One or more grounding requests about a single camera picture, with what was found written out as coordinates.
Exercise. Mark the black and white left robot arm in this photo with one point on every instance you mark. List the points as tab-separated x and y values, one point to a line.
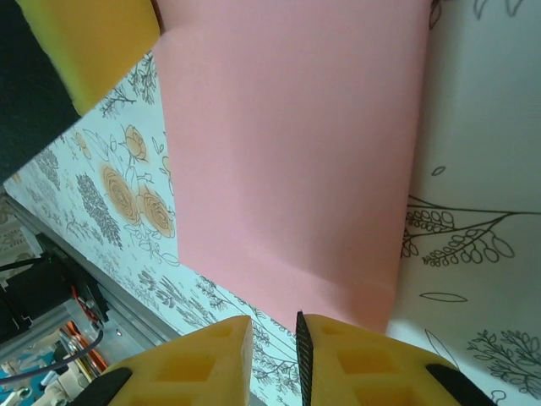
25	304

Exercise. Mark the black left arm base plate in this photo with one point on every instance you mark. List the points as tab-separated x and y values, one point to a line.
99	304

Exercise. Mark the pink cloth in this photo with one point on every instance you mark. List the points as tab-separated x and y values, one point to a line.
287	160

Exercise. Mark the floral patterned table mat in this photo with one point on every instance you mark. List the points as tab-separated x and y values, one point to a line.
486	127

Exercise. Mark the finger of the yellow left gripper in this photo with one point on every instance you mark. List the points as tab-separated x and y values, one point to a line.
97	46

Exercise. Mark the long aluminium base rail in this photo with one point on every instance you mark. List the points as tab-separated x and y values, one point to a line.
127	313

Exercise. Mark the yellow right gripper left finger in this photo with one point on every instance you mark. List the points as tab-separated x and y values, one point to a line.
190	372

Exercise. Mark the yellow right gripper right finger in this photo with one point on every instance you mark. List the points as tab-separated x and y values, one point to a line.
372	372

